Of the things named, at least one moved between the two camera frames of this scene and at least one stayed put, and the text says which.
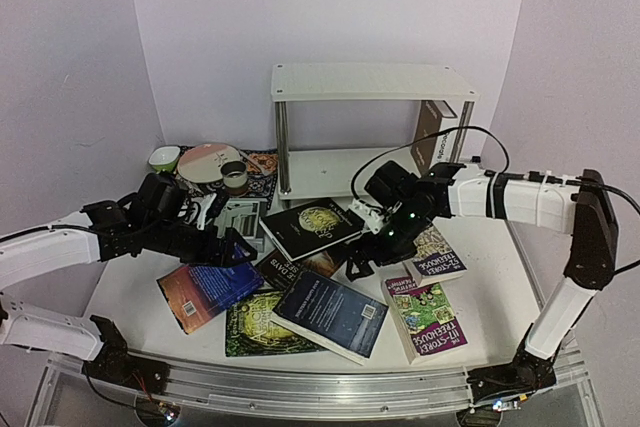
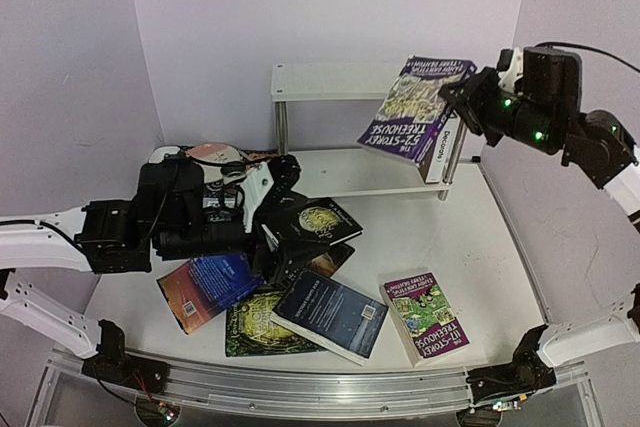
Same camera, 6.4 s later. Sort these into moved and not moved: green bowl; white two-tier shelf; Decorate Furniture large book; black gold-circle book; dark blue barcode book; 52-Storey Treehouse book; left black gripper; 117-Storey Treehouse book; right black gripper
Moved: 52-Storey Treehouse book; left black gripper; right black gripper
Not moved: dark blue barcode book; white two-tier shelf; Decorate Furniture large book; 117-Storey Treehouse book; green bowl; black gold-circle book
